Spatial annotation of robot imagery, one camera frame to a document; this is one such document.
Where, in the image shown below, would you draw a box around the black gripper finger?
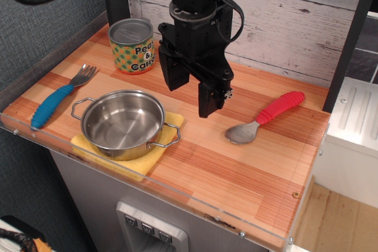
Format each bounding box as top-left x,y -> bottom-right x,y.
198,81 -> 224,118
159,47 -> 190,91

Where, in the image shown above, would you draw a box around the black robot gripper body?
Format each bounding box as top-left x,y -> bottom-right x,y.
158,4 -> 233,99

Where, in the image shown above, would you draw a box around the peas and carrots can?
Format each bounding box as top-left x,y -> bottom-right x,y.
108,18 -> 156,75

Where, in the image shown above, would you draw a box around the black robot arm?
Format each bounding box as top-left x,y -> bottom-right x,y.
158,0 -> 244,118

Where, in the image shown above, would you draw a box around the stainless steel pot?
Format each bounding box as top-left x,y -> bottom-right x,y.
71,90 -> 181,161

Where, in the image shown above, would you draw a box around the yellow cloth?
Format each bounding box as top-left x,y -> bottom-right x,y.
71,112 -> 184,182

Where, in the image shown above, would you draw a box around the clear acrylic edge guard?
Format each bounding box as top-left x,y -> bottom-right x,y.
0,112 -> 296,248

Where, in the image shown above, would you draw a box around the grey toy fridge cabinet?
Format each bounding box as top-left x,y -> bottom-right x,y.
51,151 -> 266,251

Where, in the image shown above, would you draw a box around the silver dispenser panel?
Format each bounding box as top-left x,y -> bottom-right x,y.
116,201 -> 189,251

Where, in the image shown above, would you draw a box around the white toy sink unit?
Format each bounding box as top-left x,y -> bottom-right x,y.
312,78 -> 377,207

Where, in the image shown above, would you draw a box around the orange and black object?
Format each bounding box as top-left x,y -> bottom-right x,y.
1,215 -> 54,252

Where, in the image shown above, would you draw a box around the red handled spoon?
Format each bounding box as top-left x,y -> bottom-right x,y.
224,91 -> 305,145

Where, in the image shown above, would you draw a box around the blue handled fork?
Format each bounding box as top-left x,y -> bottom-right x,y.
31,64 -> 97,129

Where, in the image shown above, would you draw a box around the dark right post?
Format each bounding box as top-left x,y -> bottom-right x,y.
322,0 -> 373,113

